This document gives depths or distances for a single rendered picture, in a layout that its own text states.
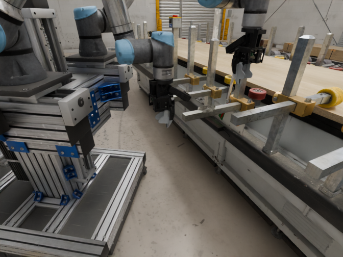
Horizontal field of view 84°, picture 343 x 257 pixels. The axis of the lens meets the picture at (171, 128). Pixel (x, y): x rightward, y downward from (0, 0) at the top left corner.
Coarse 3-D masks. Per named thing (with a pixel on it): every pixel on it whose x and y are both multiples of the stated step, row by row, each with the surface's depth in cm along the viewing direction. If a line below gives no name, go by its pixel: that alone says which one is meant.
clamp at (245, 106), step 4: (232, 96) 97; (232, 100) 97; (236, 100) 94; (240, 100) 92; (244, 100) 92; (244, 104) 90; (248, 104) 89; (252, 104) 90; (240, 108) 93; (244, 108) 90; (248, 108) 90; (252, 108) 91
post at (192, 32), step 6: (192, 30) 120; (192, 36) 121; (192, 42) 123; (192, 48) 125; (192, 54) 127; (192, 60) 129; (192, 66) 132; (192, 72) 134; (186, 84) 140; (186, 90) 142
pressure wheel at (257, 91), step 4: (252, 88) 97; (256, 88) 97; (252, 92) 93; (256, 92) 92; (260, 92) 92; (264, 92) 92; (252, 96) 93; (256, 96) 92; (260, 96) 92; (264, 96) 93
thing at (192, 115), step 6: (234, 102) 93; (258, 102) 96; (216, 108) 87; (222, 108) 88; (228, 108) 89; (234, 108) 91; (186, 114) 82; (192, 114) 82; (198, 114) 83; (204, 114) 85; (210, 114) 86; (216, 114) 88; (186, 120) 82
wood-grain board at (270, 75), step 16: (208, 48) 219; (224, 48) 219; (224, 64) 148; (256, 64) 148; (272, 64) 148; (288, 64) 148; (256, 80) 111; (272, 80) 111; (304, 80) 111; (320, 80) 111; (336, 80) 111; (304, 96) 89; (320, 112) 78; (336, 112) 74
